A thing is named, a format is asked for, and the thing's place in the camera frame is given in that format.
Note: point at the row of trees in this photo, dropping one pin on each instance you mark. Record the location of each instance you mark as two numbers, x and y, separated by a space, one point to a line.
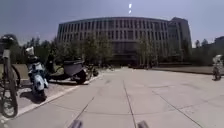
96 50

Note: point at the large curved grey building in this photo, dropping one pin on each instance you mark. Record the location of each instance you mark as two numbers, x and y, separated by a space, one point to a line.
123 36

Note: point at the grey concrete slab pavement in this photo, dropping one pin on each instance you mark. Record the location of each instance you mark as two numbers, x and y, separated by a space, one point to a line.
140 96

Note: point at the dark scooter with grey seat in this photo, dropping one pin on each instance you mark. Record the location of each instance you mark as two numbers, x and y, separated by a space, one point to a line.
68 70

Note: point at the grey paved parking strip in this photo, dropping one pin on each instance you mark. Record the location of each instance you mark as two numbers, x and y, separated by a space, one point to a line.
55 88

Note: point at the robot's own part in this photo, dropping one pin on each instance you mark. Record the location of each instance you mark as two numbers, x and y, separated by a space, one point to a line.
75 124
142 124

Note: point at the white and blue scooter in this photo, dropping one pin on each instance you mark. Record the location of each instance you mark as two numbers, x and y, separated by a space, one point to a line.
36 78

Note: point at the pale kerb strip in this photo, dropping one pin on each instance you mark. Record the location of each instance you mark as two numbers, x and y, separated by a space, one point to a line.
43 100

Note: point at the grass strip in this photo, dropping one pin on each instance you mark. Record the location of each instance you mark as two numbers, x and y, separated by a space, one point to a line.
196 69

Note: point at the person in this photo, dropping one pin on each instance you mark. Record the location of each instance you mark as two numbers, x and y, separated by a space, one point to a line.
217 66

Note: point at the bicycle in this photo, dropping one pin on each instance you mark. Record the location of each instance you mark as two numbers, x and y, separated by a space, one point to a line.
8 86

